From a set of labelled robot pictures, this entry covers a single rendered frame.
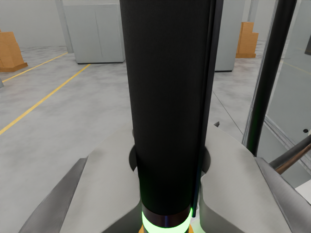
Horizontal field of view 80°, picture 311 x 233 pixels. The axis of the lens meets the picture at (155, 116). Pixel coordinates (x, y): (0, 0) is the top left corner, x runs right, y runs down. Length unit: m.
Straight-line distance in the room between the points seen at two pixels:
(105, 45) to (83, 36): 0.83
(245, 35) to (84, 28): 5.88
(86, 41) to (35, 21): 6.91
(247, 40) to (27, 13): 11.96
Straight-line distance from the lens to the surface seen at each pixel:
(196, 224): 0.21
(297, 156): 0.33
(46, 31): 14.04
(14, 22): 14.95
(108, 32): 7.43
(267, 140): 1.49
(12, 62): 8.38
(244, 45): 8.39
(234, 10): 5.99
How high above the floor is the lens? 1.66
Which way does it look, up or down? 29 degrees down
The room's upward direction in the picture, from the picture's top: 2 degrees counter-clockwise
